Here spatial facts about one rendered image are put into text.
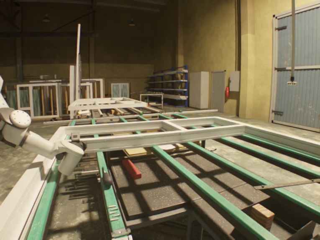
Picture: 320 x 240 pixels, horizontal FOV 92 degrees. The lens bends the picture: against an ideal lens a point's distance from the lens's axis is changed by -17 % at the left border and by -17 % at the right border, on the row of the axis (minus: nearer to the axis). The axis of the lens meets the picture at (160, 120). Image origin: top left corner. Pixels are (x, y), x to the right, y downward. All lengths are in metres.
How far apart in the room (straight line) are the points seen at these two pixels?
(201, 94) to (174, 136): 9.03
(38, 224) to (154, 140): 0.81
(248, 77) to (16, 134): 7.75
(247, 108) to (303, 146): 6.79
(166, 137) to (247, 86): 6.94
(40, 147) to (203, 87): 9.78
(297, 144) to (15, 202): 1.38
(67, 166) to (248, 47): 7.82
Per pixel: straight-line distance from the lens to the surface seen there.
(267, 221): 0.90
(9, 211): 0.58
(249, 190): 1.31
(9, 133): 0.79
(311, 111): 6.87
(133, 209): 1.06
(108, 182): 0.70
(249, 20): 8.46
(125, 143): 1.12
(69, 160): 0.82
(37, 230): 0.60
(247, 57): 8.06
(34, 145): 0.78
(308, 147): 1.29
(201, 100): 10.23
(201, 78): 10.20
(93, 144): 1.11
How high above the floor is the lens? 1.23
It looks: 10 degrees down
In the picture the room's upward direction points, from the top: straight up
